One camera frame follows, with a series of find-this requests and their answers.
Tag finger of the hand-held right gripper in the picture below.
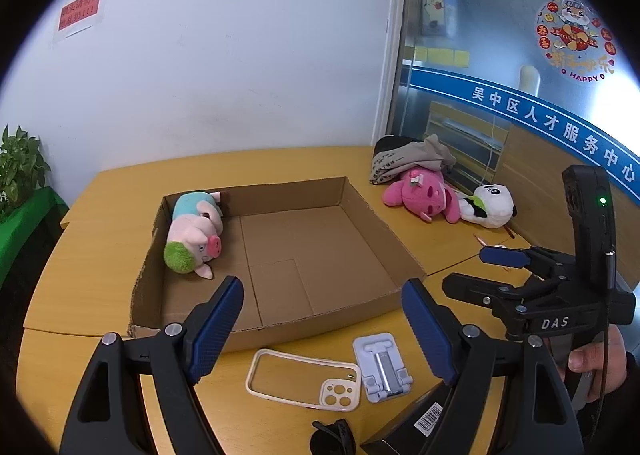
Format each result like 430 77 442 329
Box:
478 245 577 282
442 272 538 323

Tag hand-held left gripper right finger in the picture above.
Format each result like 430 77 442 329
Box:
401 278 585 455

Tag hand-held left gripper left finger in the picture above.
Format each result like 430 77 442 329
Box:
59 276 245 455

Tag light blue phone stand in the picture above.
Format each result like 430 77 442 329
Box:
352 332 415 404

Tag white phone case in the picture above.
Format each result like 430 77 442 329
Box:
245 348 362 411

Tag black box with barcode label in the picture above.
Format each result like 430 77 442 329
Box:
360 380 451 455

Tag shallow cardboard box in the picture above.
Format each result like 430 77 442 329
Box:
127 176 427 353

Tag small black pouch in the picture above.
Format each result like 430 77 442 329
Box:
309 417 357 455

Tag person's right hand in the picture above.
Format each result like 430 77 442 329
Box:
567 335 628 403

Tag panda plush toy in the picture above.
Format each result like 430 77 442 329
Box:
459 184 519 230

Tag magenta plush toy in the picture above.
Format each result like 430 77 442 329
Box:
382 166 461 224

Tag pink pig plush toy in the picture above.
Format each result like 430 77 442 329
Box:
164 190 224 281

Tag blue window banner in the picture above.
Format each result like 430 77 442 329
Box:
410 66 640 196

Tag grey printed cloth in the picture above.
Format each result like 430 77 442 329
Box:
369 134 457 186

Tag black fabric item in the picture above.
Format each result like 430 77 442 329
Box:
374 134 417 153

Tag round cartoon window sticker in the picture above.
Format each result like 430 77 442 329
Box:
535 0 617 83

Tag yellow sticky notes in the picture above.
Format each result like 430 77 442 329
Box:
414 46 471 68

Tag green cabinet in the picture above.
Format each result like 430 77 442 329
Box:
0 185 70 286

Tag blue cartoon poster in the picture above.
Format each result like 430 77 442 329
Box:
420 0 463 38

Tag green potted plant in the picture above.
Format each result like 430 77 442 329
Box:
0 124 51 223

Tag red wall notice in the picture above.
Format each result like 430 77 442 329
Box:
52 0 106 43

